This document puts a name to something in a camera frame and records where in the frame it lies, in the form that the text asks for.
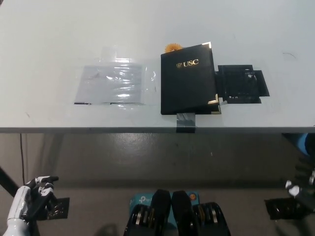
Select black floor tape patch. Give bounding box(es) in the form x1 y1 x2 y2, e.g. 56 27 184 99
46 197 70 220
264 197 315 220

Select black printed fixture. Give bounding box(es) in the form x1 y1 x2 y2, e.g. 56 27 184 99
214 64 270 104

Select orange spiky ring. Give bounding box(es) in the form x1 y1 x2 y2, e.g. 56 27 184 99
164 43 183 53

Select clear plastic sheet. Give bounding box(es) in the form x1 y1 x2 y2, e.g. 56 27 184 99
73 46 158 106

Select blue and black chair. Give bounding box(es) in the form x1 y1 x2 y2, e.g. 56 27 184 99
282 133 315 158

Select black USC diary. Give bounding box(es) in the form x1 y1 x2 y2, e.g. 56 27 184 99
159 41 222 116

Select long silver duct tape strip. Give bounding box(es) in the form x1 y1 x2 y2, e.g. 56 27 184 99
176 113 197 134

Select teal TP-Link box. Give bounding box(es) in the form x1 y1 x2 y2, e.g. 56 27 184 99
128 192 199 222

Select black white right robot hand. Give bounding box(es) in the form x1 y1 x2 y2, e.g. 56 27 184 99
284 157 315 210

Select black table leg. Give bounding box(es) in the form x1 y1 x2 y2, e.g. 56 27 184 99
0 166 20 199

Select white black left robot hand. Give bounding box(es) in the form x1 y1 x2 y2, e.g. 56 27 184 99
6 175 60 222

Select thin black cable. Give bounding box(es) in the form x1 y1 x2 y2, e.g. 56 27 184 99
19 134 25 186

